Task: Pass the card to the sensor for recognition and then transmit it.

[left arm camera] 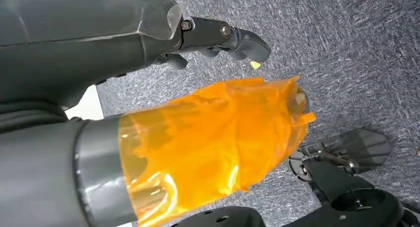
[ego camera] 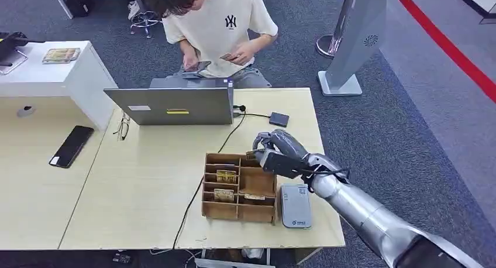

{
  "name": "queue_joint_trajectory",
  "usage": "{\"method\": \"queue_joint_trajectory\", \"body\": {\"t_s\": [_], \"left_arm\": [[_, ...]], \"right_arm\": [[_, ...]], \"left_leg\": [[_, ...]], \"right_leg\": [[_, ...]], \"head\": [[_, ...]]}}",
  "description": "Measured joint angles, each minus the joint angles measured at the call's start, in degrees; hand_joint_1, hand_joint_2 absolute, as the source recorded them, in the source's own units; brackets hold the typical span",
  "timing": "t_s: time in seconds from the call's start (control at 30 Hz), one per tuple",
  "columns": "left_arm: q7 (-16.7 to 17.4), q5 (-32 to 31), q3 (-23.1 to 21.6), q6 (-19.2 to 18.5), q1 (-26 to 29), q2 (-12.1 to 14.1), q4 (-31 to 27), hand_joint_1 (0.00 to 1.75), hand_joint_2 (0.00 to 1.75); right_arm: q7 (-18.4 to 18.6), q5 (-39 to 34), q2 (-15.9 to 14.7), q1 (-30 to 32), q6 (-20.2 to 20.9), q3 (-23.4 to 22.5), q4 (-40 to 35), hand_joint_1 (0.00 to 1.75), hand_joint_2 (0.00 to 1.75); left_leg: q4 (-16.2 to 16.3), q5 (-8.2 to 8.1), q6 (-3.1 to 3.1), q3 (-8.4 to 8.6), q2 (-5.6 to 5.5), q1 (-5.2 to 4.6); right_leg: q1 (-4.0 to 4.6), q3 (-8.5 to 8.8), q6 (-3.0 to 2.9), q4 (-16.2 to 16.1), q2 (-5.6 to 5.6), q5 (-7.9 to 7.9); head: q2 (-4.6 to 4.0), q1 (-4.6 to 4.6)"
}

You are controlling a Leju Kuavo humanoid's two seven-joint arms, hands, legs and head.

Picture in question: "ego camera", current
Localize dark handheld smartphone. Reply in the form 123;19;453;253
182;60;212;74

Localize black power strip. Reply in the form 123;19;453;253
112;252;134;266

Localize person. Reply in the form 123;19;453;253
142;0;279;90

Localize grey laptop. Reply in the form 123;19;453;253
104;77;236;126

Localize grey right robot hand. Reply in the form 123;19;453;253
252;129;312;181

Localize chrome stanchion post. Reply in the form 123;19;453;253
315;0;359;60

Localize black desk device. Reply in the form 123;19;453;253
0;31;46;76

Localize stack of gold cards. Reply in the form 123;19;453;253
42;47;81;64

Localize short black cable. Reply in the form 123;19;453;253
233;111;271;119

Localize black box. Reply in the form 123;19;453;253
49;0;94;20

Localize small dark hub box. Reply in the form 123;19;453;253
268;111;291;128

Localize person's left hand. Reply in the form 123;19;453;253
228;41;255;67

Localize grey card reader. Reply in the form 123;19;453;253
280;183;313;229

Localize black smartphone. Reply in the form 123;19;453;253
49;125;95;169

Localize chrome stool base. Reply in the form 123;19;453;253
129;9;163;39

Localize black-rimmed glasses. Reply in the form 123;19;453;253
112;112;131;142

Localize wooden card box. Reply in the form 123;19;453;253
201;152;278;225

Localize white side cabinet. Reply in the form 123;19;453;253
0;40;118;132

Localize person's right hand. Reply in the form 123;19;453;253
182;50;201;70

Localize grey kiosk stand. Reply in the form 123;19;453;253
317;0;388;98

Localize long black cable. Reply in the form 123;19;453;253
171;104;247;252

